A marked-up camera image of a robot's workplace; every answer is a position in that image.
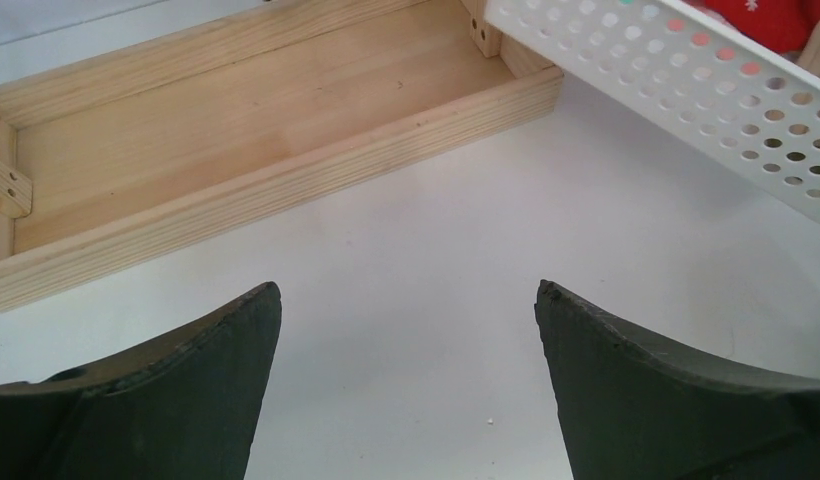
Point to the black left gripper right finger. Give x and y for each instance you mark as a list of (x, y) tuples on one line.
[(634, 404)]

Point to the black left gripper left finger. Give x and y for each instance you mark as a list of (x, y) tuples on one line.
[(182, 405)]

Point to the white perforated plastic basket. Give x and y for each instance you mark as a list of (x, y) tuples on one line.
[(747, 108)]

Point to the wooden hanger rack stand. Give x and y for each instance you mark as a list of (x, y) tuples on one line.
[(115, 160)]

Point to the red snowflake sock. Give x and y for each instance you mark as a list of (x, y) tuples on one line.
[(782, 26)]

